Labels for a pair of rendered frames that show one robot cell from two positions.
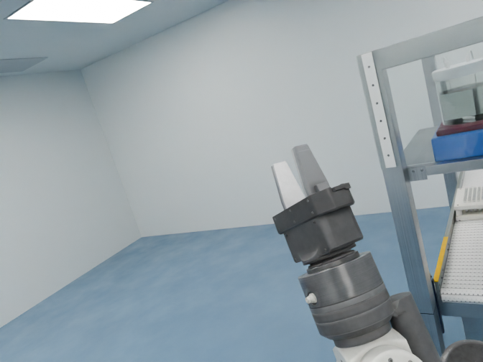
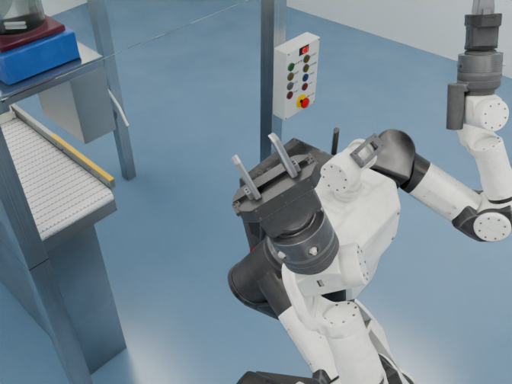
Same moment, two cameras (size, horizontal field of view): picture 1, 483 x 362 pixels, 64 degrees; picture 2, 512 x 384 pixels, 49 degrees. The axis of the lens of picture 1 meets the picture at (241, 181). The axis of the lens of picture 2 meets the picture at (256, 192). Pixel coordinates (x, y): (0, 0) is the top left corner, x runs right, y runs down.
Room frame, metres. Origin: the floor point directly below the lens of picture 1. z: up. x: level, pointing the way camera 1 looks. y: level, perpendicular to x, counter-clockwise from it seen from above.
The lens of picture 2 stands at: (0.39, 0.49, 2.06)
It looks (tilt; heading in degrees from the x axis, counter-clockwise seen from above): 41 degrees down; 278
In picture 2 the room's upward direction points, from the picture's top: straight up
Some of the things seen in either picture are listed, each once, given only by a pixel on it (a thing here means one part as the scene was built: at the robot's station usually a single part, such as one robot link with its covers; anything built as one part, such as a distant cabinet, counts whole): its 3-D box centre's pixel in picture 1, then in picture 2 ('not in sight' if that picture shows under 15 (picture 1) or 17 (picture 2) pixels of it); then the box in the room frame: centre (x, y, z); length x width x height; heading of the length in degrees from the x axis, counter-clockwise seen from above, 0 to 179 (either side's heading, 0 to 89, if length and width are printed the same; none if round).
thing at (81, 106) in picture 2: not in sight; (72, 91); (1.08, -0.78, 1.25); 0.22 x 0.11 x 0.20; 144
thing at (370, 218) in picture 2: not in sight; (317, 227); (0.38, -0.43, 1.16); 0.34 x 0.30 x 0.36; 58
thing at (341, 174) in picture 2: not in sight; (347, 170); (0.33, -0.39, 1.36); 0.10 x 0.07 x 0.09; 58
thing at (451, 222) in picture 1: (453, 210); not in sight; (1.69, -0.91, 0.96); 1.32 x 0.02 x 0.03; 144
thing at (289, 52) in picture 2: not in sight; (296, 76); (0.49, -1.25, 1.08); 0.17 x 0.06 x 0.26; 54
